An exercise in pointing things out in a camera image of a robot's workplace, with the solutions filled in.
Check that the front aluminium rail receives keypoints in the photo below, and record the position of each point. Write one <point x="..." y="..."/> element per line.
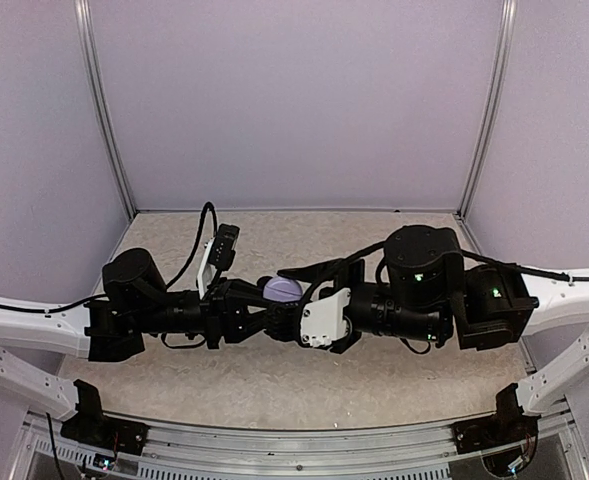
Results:
<point x="182" y="451"/>

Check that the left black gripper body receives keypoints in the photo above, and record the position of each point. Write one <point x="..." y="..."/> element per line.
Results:
<point x="214" y="315"/>

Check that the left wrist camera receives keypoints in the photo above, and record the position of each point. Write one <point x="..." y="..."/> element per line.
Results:
<point x="218" y="257"/>

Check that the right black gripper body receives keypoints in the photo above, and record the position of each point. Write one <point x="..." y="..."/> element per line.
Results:
<point x="357" y="267"/>

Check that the left aluminium frame post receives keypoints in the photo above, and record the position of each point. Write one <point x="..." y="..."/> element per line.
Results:
<point x="91" y="60"/>

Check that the black earbud charging case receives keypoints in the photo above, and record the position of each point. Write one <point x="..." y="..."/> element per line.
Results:
<point x="263" y="281"/>

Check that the right aluminium frame post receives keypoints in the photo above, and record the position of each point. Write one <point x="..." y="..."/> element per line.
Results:
<point x="491" y="107"/>

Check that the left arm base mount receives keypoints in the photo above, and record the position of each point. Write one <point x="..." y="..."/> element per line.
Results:
<point x="91" y="426"/>

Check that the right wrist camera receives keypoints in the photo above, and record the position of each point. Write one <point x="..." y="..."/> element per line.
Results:
<point x="289" y="324"/>

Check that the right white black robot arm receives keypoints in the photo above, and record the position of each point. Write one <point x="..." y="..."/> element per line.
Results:
<point x="423" y="291"/>

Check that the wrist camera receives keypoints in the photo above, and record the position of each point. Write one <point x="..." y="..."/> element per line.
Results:
<point x="289" y="324"/>
<point x="218" y="257"/>

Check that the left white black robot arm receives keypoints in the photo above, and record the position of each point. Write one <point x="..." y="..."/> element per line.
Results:
<point x="111" y="328"/>

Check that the aluminium frame post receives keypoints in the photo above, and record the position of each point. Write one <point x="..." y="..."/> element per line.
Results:
<point x="491" y="107"/>
<point x="91" y="60"/>

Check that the purple round charging case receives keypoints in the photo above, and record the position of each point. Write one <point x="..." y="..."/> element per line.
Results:
<point x="282" y="290"/>

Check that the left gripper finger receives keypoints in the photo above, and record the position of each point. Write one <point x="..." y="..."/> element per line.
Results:
<point x="247" y="325"/>
<point x="244" y="292"/>

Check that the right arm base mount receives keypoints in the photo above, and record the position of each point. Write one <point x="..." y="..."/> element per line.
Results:
<point x="508" y="424"/>

